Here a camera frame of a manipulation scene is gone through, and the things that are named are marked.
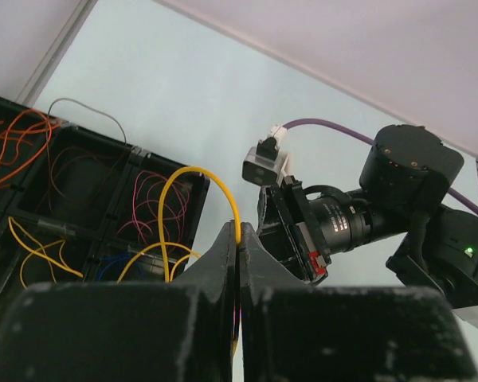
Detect red thin cable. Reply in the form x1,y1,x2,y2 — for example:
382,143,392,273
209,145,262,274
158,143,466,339
117,169,192,246

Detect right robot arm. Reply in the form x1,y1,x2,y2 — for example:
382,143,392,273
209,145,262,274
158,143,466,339
257,124,478,321

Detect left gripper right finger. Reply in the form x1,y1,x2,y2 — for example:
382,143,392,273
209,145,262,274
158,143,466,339
241,223,478,381

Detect black compartment bin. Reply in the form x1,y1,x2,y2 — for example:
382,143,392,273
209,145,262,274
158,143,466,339
0,97,210,322

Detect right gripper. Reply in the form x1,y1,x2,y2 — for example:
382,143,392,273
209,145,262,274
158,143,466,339
257,177,386,285

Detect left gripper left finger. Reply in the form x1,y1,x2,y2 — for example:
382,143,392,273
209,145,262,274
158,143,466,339
0,223,236,381

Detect yellow thin cable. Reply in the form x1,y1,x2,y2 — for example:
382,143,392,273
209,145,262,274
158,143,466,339
117,166,242,355
7,216,84,288

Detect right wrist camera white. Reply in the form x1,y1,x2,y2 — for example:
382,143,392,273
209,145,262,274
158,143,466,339
241,125,292,186

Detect orange thin cable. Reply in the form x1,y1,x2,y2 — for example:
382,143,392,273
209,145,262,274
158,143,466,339
0,110,63,192

